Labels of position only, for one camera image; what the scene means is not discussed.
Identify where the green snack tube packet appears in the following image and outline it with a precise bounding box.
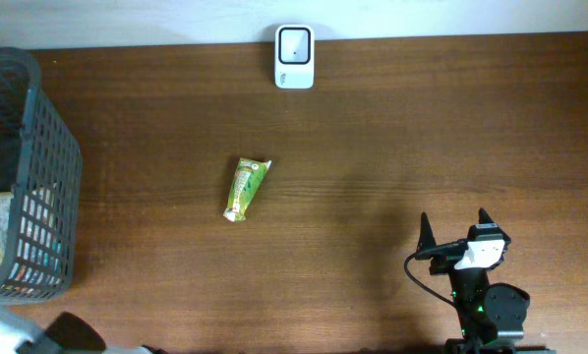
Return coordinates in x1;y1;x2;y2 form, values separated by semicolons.
223;158;271;222

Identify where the beige snack bag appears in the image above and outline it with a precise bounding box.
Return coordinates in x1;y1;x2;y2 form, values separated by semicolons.
0;187;56;265

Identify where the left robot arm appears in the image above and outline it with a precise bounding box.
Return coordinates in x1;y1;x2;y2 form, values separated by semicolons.
0;305;152;354

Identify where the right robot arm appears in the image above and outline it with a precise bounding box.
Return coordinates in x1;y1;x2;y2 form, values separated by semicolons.
403;208;551;354

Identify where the white barcode scanner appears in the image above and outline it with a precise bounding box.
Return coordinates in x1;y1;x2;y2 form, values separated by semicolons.
274;24;316;89

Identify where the dark grey plastic basket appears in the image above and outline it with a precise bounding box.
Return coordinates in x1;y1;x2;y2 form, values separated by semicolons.
0;47;83;305

